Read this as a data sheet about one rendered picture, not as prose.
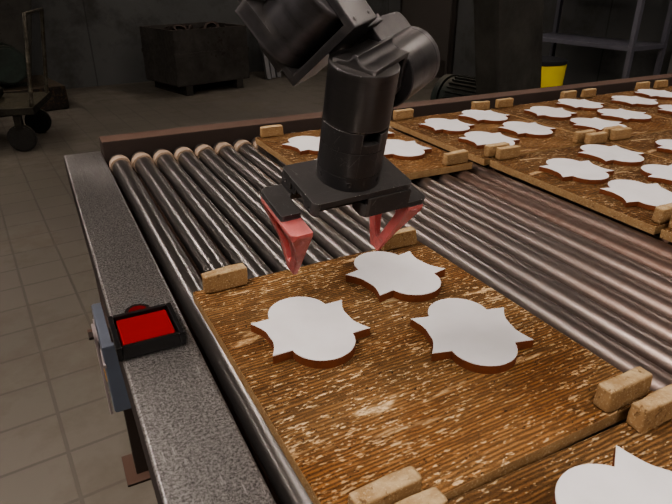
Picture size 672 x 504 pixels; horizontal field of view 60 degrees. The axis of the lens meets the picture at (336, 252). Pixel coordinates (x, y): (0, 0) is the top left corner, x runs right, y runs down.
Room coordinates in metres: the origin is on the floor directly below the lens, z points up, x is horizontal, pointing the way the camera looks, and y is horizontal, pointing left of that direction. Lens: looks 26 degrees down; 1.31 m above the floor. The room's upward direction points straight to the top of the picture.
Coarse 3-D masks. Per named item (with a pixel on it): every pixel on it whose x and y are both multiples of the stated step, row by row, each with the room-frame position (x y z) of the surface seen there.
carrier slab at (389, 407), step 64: (256, 320) 0.58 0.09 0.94; (384, 320) 0.58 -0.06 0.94; (512, 320) 0.58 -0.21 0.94; (256, 384) 0.46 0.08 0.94; (320, 384) 0.46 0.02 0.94; (384, 384) 0.46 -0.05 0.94; (448, 384) 0.46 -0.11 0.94; (512, 384) 0.46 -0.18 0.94; (576, 384) 0.46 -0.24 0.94; (320, 448) 0.37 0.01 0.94; (384, 448) 0.37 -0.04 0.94; (448, 448) 0.37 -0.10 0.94; (512, 448) 0.37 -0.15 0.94
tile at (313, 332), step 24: (288, 312) 0.58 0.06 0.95; (312, 312) 0.58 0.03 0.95; (336, 312) 0.58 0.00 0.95; (264, 336) 0.54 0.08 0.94; (288, 336) 0.53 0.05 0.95; (312, 336) 0.53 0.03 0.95; (336, 336) 0.53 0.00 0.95; (360, 336) 0.54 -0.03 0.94; (312, 360) 0.49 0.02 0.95; (336, 360) 0.49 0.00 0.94
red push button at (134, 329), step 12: (156, 312) 0.61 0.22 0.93; (120, 324) 0.58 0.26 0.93; (132, 324) 0.58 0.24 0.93; (144, 324) 0.58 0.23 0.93; (156, 324) 0.58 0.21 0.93; (168, 324) 0.58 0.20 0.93; (120, 336) 0.56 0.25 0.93; (132, 336) 0.56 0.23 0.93; (144, 336) 0.56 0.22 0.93; (156, 336) 0.56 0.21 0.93
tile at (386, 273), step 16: (368, 256) 0.73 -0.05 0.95; (384, 256) 0.73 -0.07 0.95; (400, 256) 0.73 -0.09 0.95; (352, 272) 0.68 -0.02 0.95; (368, 272) 0.68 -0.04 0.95; (384, 272) 0.68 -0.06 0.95; (400, 272) 0.68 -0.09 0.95; (416, 272) 0.68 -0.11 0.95; (432, 272) 0.68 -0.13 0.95; (368, 288) 0.65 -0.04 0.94; (384, 288) 0.63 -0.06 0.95; (400, 288) 0.63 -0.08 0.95; (416, 288) 0.63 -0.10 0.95; (432, 288) 0.63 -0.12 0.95
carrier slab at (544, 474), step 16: (608, 432) 0.39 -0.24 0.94; (624, 432) 0.39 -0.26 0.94; (656, 432) 0.39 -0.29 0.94; (576, 448) 0.37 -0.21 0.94; (592, 448) 0.37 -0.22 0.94; (608, 448) 0.37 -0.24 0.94; (624, 448) 0.37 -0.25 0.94; (640, 448) 0.37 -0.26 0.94; (656, 448) 0.37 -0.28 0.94; (544, 464) 0.36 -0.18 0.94; (560, 464) 0.36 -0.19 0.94; (576, 464) 0.36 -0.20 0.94; (608, 464) 0.36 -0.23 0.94; (656, 464) 0.36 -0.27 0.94; (496, 480) 0.34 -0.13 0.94; (512, 480) 0.34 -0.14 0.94; (528, 480) 0.34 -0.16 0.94; (544, 480) 0.34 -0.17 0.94; (464, 496) 0.32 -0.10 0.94; (480, 496) 0.32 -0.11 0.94; (496, 496) 0.32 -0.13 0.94; (512, 496) 0.32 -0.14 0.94; (528, 496) 0.32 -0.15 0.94; (544, 496) 0.32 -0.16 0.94
